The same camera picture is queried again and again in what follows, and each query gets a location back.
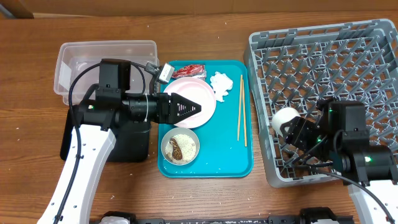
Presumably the white cup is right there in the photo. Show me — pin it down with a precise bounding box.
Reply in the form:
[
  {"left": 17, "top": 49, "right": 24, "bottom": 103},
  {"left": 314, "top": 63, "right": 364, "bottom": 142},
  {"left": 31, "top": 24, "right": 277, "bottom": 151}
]
[{"left": 271, "top": 107, "right": 300, "bottom": 136}]

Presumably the grey bowl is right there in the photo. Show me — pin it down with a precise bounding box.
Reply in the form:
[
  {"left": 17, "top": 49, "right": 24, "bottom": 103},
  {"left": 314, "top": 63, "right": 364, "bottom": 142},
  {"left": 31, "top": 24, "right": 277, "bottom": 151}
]
[{"left": 161, "top": 128, "right": 200, "bottom": 166}]

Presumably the red snack wrapper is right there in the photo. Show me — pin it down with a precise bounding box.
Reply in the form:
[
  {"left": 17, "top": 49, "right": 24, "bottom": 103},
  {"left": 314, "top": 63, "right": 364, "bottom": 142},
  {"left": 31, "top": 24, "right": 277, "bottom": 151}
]
[{"left": 172, "top": 64, "right": 206, "bottom": 80}]

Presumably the brown food scrap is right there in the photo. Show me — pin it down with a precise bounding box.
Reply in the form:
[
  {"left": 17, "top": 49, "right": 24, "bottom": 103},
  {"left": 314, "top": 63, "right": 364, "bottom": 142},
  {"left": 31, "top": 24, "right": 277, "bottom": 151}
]
[{"left": 169, "top": 138, "right": 183, "bottom": 161}]

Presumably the white napkin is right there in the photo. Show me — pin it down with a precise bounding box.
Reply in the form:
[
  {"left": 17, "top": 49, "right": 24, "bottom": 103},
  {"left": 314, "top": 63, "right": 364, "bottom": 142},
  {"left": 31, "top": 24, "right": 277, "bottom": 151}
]
[{"left": 210, "top": 72, "right": 233, "bottom": 103}]

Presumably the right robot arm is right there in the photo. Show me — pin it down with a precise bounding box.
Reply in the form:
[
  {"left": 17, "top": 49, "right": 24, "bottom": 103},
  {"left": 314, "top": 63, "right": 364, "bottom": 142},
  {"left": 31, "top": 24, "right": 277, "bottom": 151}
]
[{"left": 272, "top": 98, "right": 397, "bottom": 223}]

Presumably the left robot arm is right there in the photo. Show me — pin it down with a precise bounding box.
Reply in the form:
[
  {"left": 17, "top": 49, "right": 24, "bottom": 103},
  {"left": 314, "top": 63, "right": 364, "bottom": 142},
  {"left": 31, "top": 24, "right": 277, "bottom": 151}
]
[{"left": 38, "top": 58, "right": 201, "bottom": 223}]

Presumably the grey dishwasher rack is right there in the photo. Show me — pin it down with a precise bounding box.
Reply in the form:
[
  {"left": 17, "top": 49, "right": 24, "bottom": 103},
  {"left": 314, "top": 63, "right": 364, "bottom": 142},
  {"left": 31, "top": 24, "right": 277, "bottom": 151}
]
[{"left": 243, "top": 19, "right": 397, "bottom": 188}]

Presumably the pink plate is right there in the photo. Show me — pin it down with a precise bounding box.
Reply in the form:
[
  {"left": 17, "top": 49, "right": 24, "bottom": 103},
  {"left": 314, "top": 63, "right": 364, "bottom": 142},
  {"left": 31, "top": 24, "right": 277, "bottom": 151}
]
[{"left": 164, "top": 77, "right": 216, "bottom": 129}]

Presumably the black tray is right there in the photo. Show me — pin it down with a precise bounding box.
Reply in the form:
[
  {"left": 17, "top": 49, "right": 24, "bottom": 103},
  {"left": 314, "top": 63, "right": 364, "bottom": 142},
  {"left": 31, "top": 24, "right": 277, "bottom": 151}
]
[{"left": 60, "top": 110, "right": 151, "bottom": 162}]

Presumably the teal serving tray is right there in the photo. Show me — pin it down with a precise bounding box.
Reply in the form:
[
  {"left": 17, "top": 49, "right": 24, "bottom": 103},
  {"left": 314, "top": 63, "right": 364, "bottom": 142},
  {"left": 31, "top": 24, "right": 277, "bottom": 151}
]
[{"left": 157, "top": 60, "right": 254, "bottom": 178}]

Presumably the wooden chopstick right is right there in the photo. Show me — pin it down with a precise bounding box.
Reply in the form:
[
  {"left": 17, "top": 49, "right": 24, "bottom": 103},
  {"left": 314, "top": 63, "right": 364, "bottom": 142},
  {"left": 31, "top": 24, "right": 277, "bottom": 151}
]
[{"left": 241, "top": 79, "right": 248, "bottom": 147}]

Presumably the wooden chopstick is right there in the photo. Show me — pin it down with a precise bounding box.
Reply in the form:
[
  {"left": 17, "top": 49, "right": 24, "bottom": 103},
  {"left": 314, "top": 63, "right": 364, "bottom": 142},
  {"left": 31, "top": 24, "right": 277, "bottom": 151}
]
[
  {"left": 237, "top": 75, "right": 243, "bottom": 141},
  {"left": 241, "top": 79, "right": 248, "bottom": 147}
]

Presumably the wooden chopstick left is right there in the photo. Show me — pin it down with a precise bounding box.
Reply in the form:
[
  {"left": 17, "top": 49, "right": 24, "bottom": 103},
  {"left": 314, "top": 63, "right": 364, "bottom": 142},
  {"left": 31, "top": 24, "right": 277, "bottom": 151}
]
[{"left": 237, "top": 75, "right": 243, "bottom": 141}]

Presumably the clear plastic bin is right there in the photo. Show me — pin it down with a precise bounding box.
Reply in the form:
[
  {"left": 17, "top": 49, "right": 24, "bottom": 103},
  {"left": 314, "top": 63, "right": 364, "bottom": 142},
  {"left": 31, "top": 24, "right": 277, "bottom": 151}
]
[{"left": 53, "top": 40, "right": 160, "bottom": 105}]

